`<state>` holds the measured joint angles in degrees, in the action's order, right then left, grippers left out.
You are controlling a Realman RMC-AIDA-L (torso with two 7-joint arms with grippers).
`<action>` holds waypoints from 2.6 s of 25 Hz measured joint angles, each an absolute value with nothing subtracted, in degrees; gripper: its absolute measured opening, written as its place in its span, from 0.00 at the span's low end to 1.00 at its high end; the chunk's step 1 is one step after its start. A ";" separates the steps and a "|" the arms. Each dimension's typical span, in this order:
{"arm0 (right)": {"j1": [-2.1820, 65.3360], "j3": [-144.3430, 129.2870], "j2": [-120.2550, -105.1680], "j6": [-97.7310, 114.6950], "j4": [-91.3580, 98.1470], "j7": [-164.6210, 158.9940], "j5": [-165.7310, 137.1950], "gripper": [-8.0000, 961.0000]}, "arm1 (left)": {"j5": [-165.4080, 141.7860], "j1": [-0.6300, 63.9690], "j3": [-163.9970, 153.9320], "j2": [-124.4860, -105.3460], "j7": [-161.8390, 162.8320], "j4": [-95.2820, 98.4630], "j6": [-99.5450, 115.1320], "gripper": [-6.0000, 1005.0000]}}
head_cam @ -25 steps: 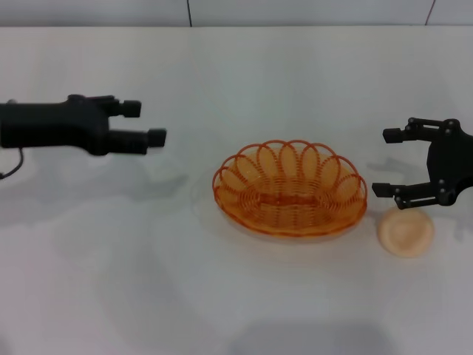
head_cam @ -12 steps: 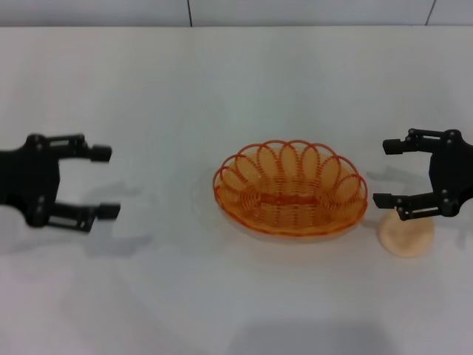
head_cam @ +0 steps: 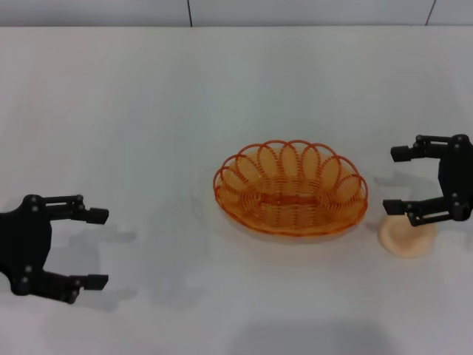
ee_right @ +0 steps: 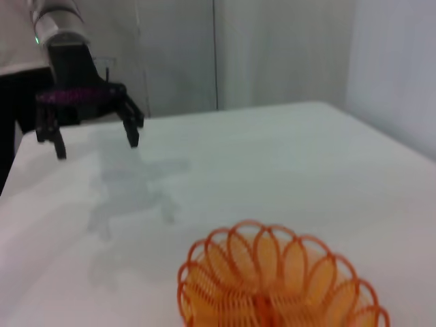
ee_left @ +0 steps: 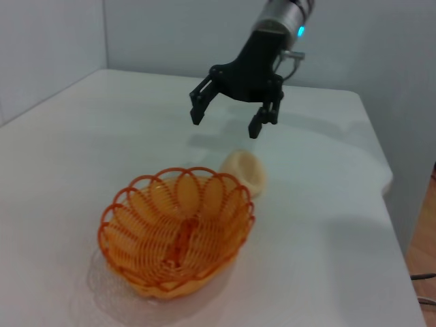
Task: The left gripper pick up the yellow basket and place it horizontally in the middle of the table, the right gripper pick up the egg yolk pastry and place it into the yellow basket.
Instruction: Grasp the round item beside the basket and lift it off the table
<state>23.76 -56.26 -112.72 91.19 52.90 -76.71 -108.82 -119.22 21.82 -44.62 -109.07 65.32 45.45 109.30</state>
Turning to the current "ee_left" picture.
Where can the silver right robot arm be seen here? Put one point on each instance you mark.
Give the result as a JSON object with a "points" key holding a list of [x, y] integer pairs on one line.
{"points": [[282, 17]]}

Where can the round pale bread bun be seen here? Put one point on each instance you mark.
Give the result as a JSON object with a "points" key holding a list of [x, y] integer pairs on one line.
{"points": [[248, 170]]}

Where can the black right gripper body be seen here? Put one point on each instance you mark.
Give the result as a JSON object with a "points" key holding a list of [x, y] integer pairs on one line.
{"points": [[252, 75]]}

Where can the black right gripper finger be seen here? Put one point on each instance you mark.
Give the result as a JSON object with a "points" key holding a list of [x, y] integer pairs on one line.
{"points": [[254, 127], [197, 109]]}

